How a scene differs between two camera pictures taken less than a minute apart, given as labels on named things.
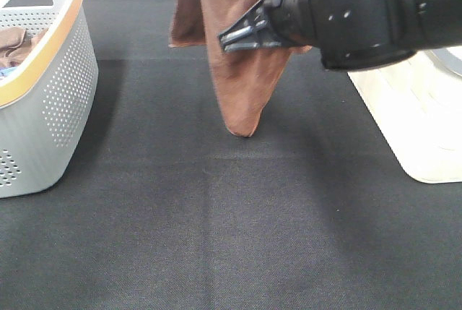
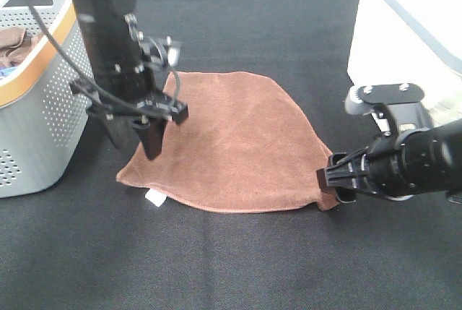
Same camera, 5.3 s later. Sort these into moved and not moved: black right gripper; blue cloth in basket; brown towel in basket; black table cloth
Moved: black right gripper
Not moved: black table cloth; blue cloth in basket; brown towel in basket
